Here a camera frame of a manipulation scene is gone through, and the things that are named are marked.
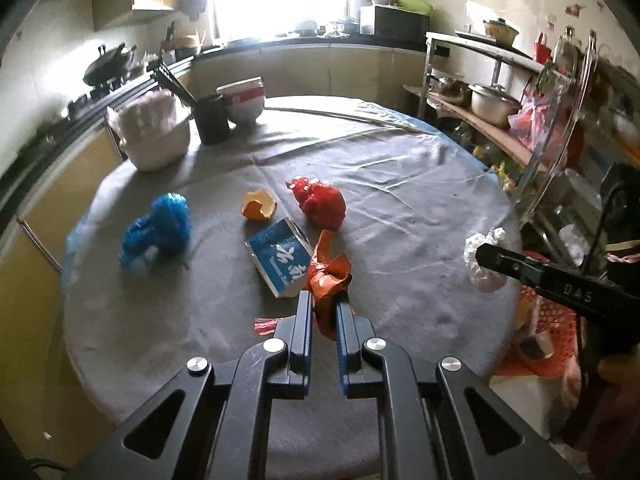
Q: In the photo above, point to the white paper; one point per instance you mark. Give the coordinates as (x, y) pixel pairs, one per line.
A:
(482, 275)

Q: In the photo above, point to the enamel pot with lid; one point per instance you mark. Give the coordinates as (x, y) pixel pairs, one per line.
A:
(500, 32)

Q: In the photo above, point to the black flat cooktop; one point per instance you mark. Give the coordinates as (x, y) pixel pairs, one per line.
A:
(475, 40)

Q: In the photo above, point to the dark hanging bag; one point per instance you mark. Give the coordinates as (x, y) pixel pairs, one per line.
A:
(192, 2)

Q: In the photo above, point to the microwave oven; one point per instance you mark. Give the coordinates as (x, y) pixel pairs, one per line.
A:
(395, 22)

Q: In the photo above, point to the metal storage rack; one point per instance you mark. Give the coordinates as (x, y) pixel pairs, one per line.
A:
(500, 135)

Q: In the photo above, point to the orange peel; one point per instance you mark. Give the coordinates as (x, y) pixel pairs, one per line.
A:
(257, 206)

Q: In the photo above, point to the bundle of black chopsticks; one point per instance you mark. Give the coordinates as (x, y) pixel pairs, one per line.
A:
(172, 82)

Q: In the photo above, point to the blue plastic table cover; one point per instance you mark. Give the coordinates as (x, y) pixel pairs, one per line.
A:
(72, 240)

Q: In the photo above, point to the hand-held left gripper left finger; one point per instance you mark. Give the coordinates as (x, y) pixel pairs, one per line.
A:
(306, 330)

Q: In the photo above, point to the black wok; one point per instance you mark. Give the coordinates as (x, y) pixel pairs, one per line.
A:
(107, 65)

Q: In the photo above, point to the red mesh basket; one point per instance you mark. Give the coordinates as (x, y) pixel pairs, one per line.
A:
(545, 325)

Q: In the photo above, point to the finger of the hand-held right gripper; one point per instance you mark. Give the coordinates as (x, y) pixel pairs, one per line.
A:
(505, 262)

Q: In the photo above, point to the yellow base cabinets under stove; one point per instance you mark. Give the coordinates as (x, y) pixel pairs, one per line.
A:
(45, 200)

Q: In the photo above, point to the orange-red wrapper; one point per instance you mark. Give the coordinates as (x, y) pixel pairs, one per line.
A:
(327, 280)

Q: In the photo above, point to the blue white carton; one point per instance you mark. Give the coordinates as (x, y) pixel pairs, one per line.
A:
(280, 260)

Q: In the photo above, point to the hanging red plastic bag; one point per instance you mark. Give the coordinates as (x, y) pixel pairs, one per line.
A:
(530, 120)

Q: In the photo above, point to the blue plastic bag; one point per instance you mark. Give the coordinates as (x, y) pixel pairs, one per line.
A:
(160, 225)

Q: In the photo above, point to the small red hanging basket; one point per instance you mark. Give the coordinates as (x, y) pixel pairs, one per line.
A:
(542, 50)

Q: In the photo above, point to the black chopstick holder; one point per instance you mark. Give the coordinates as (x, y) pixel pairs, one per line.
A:
(212, 120)

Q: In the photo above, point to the yellow base cabinets under window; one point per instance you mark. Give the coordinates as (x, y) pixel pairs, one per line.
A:
(310, 70)

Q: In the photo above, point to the crumpled red plastic bag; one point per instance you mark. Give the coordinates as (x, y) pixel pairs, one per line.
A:
(322, 205)

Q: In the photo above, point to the small red foil scrap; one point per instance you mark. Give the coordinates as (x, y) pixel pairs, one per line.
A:
(265, 326)

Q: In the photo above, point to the gas stove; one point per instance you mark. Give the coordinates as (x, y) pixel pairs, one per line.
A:
(110, 95)

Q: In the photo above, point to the green plastic basin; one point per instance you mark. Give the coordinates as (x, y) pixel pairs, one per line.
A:
(415, 4)

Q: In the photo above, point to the small steel pot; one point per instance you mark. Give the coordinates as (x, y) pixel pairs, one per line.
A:
(452, 89)

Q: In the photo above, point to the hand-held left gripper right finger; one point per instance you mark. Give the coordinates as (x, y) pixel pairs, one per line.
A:
(342, 350)

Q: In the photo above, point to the large steel pot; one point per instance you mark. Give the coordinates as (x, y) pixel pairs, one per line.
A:
(495, 105)

